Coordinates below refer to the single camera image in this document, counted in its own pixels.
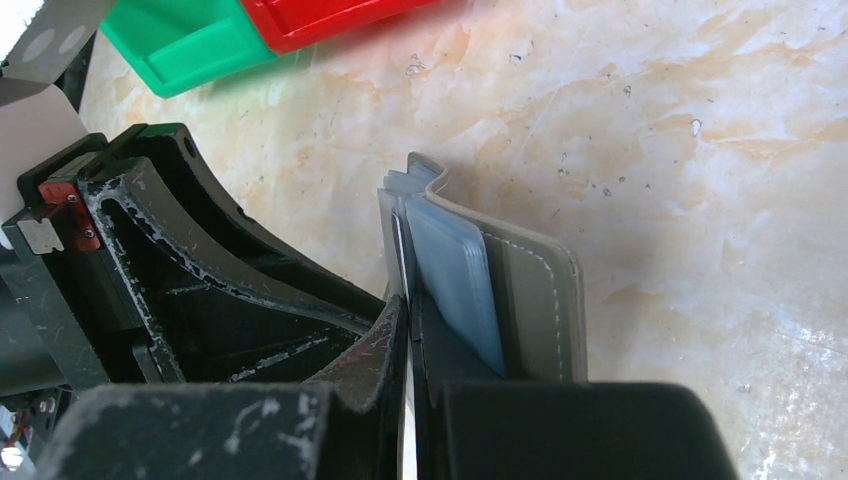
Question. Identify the grey leather card holder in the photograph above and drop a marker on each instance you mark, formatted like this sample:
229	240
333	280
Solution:
514	296

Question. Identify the grey credit card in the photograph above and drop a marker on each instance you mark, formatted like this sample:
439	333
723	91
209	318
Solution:
398	239

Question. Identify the red plastic bin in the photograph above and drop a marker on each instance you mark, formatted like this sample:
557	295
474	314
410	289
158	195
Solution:
289	25

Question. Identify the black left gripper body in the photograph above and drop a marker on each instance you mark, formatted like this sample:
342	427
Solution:
108	307

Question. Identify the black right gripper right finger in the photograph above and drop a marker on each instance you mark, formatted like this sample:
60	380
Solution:
473	424

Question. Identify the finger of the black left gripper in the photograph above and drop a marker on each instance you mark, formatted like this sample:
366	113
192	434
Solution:
158	177

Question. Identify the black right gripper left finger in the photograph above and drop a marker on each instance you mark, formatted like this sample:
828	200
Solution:
342	423

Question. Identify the green plastic bin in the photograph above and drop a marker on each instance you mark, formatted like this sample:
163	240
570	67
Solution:
180	46

